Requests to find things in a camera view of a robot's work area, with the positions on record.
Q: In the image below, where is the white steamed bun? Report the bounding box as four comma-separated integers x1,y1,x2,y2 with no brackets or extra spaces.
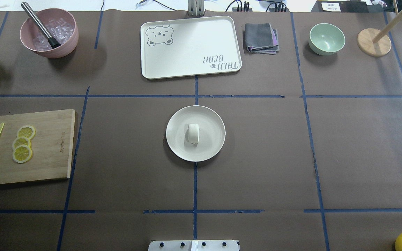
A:
186,124,200,145

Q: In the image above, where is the white plate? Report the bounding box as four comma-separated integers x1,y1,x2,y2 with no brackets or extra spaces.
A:
166,105,225,162

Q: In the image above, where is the cream bear tray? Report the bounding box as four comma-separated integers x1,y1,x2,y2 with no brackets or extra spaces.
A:
140,16,242,79

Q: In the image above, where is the folded grey cloth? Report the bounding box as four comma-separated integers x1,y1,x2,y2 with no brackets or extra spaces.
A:
244,23,280,55

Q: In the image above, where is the bamboo cutting board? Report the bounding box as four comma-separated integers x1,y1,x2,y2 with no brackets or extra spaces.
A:
0,109,76,184

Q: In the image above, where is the green bowl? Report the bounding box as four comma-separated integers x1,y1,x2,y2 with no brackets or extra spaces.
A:
308,23,346,56

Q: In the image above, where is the metal black-tipped muddler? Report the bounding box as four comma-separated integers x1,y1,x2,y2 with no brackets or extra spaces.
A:
21,2,61,49

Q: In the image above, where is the pink bowl with ice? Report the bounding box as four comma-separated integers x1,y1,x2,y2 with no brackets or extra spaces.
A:
20,8,79,59

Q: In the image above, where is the lemon slice top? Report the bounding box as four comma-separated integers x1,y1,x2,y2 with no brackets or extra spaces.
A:
16,125,36,140

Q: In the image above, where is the lemon slice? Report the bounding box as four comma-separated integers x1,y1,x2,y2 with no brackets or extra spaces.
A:
12,136,31,151
12,145,32,163
16,125,36,140

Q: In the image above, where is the lemon slice middle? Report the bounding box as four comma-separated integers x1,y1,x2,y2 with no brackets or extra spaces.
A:
12,136,31,151

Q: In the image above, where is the lemon slice bottom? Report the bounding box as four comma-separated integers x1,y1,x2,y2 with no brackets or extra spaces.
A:
12,145,32,163

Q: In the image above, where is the wooden mug tree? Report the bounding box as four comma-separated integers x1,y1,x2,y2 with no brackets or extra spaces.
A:
357,3,402,57

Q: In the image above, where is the aluminium frame post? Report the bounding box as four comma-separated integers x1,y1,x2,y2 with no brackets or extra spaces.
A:
188,0,205,16

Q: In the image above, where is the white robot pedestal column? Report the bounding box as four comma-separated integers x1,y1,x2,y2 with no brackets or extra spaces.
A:
148,239,240,251

